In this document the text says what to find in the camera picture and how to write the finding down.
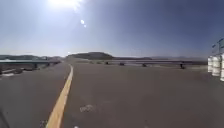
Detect grey asphalt road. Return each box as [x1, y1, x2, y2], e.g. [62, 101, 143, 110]
[0, 62, 224, 128]

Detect metal guardrail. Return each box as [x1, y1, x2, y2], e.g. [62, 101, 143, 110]
[0, 59, 62, 70]
[99, 58, 201, 70]

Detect row of white barrels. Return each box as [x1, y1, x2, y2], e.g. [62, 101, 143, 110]
[207, 53, 224, 83]

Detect dark hill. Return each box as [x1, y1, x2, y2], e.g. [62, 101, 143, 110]
[65, 51, 115, 61]

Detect distant low hills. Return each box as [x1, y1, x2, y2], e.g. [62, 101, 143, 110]
[0, 54, 64, 61]

